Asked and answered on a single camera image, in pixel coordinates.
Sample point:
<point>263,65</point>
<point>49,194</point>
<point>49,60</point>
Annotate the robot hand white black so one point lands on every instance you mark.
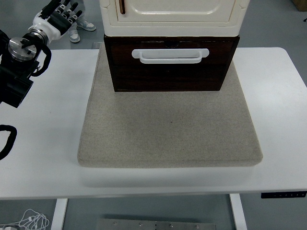
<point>51,26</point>

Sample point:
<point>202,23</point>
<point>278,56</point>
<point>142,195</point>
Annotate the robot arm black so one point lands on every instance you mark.
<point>14,81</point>

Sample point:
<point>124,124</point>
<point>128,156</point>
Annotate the dark wooden drawer housing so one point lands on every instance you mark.
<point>168,38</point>

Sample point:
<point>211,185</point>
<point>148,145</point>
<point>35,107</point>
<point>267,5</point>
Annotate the cream plastic cabinet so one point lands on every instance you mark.
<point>172,28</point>

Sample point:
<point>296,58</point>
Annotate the cream cabinet door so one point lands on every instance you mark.
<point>175,7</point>

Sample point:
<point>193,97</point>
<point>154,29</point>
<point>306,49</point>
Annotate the grey floor plate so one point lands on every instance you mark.
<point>97,45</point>

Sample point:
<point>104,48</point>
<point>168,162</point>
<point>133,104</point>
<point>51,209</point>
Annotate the beige felt mat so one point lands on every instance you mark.
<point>168,129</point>

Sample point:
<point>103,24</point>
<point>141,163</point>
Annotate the white table leg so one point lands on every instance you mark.
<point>238,213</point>
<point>58,213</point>

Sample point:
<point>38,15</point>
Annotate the grey metal plate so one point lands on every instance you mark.
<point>156,225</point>

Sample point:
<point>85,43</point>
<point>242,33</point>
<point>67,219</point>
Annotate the cardboard box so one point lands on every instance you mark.
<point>301,4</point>

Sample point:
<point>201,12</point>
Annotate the black table control panel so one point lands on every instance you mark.
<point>283,194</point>

